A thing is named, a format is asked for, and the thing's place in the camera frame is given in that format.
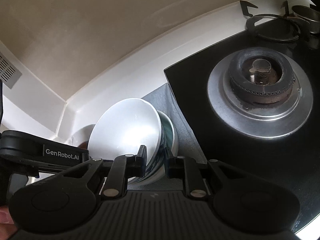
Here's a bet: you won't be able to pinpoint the white bowl blue pattern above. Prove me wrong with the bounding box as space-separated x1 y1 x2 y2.
88 98 166 185

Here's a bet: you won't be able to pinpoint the teal spiral bowl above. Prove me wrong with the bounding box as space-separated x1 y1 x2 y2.
139 110 179 186

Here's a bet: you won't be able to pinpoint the white floral plate front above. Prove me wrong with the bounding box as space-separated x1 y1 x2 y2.
67 124 95 147

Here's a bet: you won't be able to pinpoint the brown round plate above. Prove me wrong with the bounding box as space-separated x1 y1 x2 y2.
78 141 88 150

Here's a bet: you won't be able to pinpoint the person's left hand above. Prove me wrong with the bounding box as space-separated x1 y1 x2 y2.
0 206 17 231

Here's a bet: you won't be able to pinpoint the grey counter mat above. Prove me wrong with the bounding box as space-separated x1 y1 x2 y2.
128 83 207 191

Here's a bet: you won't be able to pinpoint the front vent grille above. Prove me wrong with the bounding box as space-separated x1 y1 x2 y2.
0 53 22 89

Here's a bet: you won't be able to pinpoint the black gas stove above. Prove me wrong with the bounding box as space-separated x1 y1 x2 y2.
164 15 319 239

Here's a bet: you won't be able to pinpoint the left stove burner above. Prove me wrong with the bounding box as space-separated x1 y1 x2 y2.
207 47 313 139

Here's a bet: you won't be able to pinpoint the small dark pot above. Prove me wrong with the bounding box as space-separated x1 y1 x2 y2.
292 5 320 34

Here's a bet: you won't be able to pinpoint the black pot support ring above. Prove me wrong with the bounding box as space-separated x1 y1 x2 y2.
239 0 303 43

